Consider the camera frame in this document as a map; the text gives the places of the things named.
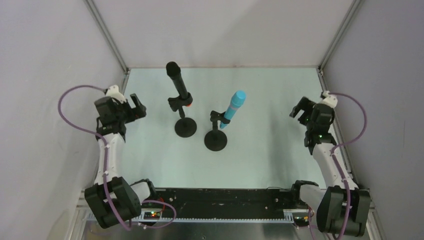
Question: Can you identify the black microphone orange tip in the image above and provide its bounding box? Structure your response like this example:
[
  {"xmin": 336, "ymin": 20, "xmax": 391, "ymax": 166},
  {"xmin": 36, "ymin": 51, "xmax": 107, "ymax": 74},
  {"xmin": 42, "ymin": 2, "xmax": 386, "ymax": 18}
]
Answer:
[{"xmin": 165, "ymin": 61, "xmax": 193, "ymax": 107}]

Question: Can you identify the white slotted cable duct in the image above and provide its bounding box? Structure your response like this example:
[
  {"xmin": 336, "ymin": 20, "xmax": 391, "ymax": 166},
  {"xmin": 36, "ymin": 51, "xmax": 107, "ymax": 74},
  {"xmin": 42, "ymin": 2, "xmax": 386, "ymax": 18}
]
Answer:
[{"xmin": 86, "ymin": 210, "xmax": 295, "ymax": 223}]

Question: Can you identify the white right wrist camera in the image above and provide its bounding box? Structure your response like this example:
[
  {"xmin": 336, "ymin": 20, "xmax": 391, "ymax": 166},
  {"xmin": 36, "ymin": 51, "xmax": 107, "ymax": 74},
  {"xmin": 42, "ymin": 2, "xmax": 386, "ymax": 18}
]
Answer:
[{"xmin": 319, "ymin": 90, "xmax": 338, "ymax": 109}]

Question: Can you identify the blue microphone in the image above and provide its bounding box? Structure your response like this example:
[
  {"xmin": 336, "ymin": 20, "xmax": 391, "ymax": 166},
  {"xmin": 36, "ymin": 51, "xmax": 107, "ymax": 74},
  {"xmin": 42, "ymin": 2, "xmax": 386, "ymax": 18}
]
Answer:
[{"xmin": 223, "ymin": 90, "xmax": 247, "ymax": 121}]

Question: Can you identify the controller board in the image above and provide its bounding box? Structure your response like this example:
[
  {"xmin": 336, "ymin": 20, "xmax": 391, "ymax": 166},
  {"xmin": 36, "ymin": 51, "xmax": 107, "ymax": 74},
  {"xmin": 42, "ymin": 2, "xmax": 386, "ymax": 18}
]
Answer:
[
  {"xmin": 293, "ymin": 215, "xmax": 312, "ymax": 228},
  {"xmin": 143, "ymin": 210, "xmax": 162, "ymax": 220}
]

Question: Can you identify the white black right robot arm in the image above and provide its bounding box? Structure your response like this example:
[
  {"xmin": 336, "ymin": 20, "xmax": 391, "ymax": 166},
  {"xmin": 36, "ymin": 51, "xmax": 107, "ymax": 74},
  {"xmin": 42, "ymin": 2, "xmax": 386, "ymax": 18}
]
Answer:
[{"xmin": 289, "ymin": 94, "xmax": 371, "ymax": 239}]

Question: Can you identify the black microphone stand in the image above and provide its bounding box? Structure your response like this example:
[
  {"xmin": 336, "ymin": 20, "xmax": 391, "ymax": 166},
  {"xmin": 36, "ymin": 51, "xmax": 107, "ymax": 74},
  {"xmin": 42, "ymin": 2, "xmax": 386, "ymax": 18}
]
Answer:
[
  {"xmin": 167, "ymin": 92, "xmax": 197, "ymax": 138},
  {"xmin": 204, "ymin": 110, "xmax": 231, "ymax": 152}
]

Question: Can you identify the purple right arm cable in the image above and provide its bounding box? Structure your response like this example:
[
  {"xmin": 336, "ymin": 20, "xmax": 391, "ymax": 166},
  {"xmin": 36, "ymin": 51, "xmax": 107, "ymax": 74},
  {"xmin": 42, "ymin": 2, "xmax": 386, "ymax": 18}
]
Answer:
[{"xmin": 306, "ymin": 92, "xmax": 369, "ymax": 240}]

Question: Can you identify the left controller board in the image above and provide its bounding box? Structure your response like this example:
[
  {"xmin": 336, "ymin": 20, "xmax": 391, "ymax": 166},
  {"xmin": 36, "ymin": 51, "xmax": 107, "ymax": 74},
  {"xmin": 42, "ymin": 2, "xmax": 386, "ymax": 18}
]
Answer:
[{"xmin": 143, "ymin": 210, "xmax": 162, "ymax": 220}]

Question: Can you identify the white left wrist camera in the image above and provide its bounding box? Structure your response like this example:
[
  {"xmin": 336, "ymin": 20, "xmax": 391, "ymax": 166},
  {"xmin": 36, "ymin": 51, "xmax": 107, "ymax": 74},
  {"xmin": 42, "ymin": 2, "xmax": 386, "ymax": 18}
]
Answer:
[{"xmin": 104, "ymin": 85, "xmax": 128, "ymax": 104}]

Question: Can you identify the right controller board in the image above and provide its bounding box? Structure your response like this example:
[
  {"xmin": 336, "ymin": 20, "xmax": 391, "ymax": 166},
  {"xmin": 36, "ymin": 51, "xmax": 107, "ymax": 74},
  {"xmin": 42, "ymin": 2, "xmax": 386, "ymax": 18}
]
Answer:
[{"xmin": 293, "ymin": 215, "xmax": 312, "ymax": 228}]

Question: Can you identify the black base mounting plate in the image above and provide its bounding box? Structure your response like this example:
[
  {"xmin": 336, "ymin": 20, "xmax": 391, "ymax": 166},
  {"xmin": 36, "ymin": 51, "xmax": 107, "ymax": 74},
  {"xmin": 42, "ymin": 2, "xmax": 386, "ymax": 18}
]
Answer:
[{"xmin": 142, "ymin": 187, "xmax": 308, "ymax": 221}]

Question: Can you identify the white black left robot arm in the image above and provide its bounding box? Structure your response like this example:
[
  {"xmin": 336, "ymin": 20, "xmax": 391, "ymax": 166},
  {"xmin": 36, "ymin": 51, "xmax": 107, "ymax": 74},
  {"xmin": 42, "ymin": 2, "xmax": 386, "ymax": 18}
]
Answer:
[{"xmin": 84, "ymin": 93, "xmax": 157, "ymax": 229}]

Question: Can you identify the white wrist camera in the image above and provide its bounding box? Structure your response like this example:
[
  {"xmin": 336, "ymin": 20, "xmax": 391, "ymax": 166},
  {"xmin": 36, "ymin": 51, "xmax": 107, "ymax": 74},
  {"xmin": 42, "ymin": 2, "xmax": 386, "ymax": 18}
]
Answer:
[
  {"xmin": 104, "ymin": 85, "xmax": 128, "ymax": 104},
  {"xmin": 319, "ymin": 90, "xmax": 338, "ymax": 109}
]

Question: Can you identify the aluminium frame rail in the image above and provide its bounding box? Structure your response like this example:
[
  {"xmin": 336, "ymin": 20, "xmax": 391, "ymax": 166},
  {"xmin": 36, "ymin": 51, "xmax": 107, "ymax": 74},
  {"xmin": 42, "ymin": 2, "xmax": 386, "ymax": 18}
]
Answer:
[{"xmin": 76, "ymin": 188, "xmax": 377, "ymax": 213}]

